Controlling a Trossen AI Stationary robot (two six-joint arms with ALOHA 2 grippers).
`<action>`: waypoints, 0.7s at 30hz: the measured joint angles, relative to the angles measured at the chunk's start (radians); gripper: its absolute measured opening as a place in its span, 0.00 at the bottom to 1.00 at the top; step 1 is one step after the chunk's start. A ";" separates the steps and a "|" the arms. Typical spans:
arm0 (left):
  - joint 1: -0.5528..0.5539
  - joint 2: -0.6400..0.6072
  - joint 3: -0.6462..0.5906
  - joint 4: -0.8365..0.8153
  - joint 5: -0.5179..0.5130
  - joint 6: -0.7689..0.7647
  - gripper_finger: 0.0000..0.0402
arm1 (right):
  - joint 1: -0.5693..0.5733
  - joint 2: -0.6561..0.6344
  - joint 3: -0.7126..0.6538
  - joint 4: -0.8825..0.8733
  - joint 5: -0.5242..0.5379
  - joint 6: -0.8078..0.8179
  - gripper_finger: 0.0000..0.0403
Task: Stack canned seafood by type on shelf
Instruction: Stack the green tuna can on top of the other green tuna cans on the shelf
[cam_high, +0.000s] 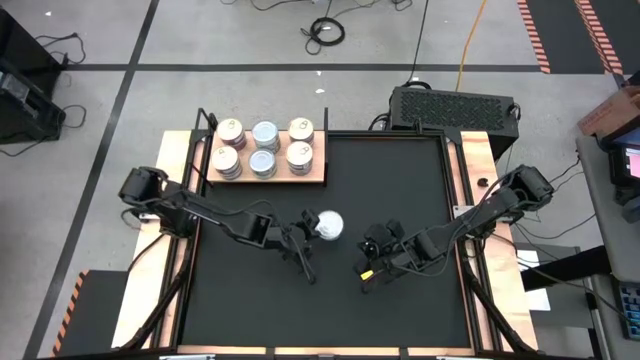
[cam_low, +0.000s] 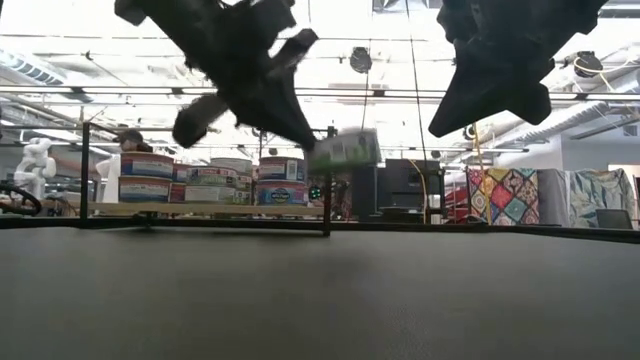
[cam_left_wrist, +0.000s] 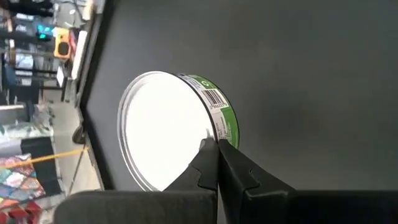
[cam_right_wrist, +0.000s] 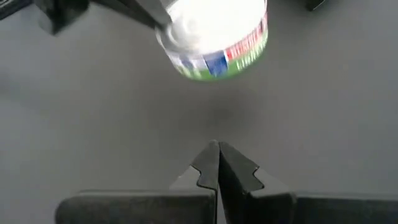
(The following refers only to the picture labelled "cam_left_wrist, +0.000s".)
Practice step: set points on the black partition panel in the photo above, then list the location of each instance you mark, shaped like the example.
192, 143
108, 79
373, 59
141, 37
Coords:
40, 144

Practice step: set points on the green lit device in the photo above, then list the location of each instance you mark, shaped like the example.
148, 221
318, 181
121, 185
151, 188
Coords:
43, 32

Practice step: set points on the colourful patchwork cloth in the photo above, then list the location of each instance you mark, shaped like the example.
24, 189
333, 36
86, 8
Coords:
18, 183

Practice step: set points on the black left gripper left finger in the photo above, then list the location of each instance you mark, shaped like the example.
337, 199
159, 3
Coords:
140, 208

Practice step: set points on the green white tuna can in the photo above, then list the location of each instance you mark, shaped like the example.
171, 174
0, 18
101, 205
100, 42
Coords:
164, 130

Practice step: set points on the orange speaker box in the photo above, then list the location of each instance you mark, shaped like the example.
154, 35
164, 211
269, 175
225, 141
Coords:
62, 46

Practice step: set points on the pale hanging cloth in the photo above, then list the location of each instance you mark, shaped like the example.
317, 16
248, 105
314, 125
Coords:
25, 130

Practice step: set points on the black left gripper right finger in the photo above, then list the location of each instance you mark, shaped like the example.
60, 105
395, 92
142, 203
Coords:
280, 208

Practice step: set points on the white board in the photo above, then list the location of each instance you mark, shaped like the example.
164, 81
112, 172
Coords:
79, 53

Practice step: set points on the black corner bracket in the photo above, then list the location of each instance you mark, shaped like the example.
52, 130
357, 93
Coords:
79, 135

